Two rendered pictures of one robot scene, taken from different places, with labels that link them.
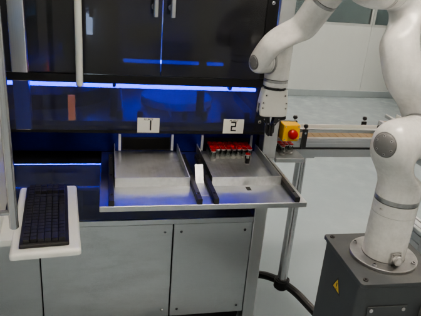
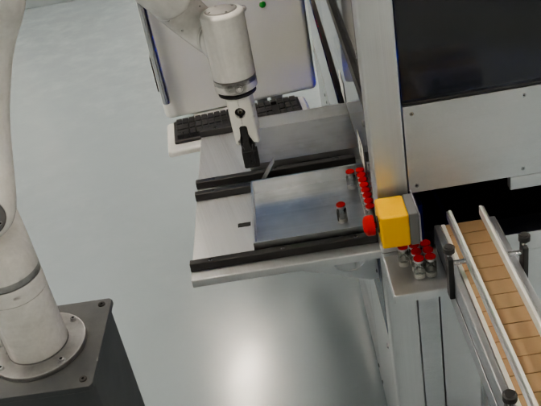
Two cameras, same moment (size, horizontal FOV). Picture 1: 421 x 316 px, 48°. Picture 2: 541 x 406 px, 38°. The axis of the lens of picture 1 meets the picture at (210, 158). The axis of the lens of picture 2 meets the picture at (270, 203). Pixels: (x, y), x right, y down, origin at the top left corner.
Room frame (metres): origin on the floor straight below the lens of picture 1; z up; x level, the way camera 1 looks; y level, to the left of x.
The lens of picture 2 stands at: (2.03, -1.55, 1.84)
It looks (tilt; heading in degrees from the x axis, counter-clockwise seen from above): 32 degrees down; 106
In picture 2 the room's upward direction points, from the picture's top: 11 degrees counter-clockwise
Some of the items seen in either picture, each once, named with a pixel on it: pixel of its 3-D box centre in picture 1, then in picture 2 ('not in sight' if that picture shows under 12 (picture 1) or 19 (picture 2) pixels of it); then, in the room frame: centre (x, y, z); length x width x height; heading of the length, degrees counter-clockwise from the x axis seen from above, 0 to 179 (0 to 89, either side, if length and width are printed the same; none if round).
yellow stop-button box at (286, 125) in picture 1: (289, 130); (396, 221); (1.91, -0.32, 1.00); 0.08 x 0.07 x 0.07; 13
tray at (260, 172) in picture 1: (235, 163); (327, 204); (1.73, -0.10, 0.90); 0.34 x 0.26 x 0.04; 13
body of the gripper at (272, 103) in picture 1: (273, 100); (241, 110); (1.61, -0.20, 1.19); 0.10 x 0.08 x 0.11; 103
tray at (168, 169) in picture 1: (149, 163); (313, 135); (1.66, 0.23, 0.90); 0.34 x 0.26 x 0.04; 13
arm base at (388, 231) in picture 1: (389, 228); (24, 312); (1.20, -0.52, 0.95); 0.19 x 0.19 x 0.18
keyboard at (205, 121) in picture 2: (46, 211); (237, 118); (1.37, 0.53, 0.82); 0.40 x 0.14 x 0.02; 18
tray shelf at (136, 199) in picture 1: (195, 177); (293, 181); (1.63, 0.05, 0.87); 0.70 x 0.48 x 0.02; 103
